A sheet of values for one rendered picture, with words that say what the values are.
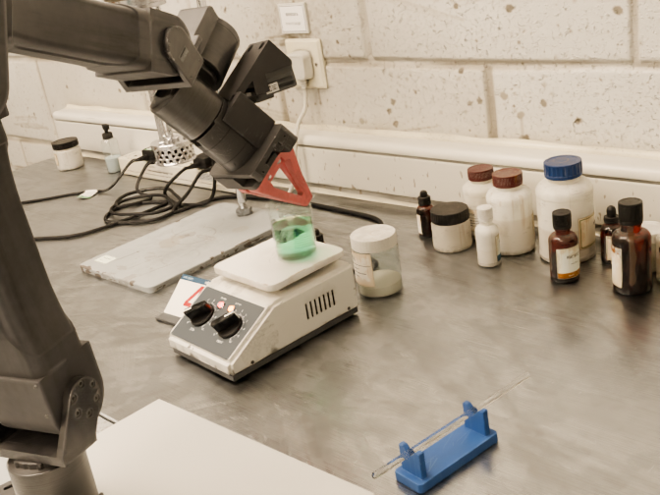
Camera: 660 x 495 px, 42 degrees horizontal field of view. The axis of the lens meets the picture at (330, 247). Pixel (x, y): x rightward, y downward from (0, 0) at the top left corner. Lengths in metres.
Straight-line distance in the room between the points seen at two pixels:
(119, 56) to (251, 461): 0.38
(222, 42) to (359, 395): 0.39
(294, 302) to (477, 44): 0.50
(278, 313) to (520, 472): 0.34
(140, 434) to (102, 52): 0.38
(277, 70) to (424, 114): 0.48
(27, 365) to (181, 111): 0.31
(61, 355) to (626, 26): 0.79
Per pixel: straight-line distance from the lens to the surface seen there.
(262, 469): 0.79
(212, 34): 0.92
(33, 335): 0.70
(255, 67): 0.91
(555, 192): 1.10
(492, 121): 1.31
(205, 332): 1.00
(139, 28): 0.80
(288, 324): 0.99
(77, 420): 0.72
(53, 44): 0.73
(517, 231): 1.16
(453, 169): 1.31
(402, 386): 0.90
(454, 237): 1.19
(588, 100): 1.21
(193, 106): 0.87
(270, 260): 1.03
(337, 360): 0.97
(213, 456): 0.83
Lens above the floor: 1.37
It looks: 22 degrees down
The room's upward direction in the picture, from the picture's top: 10 degrees counter-clockwise
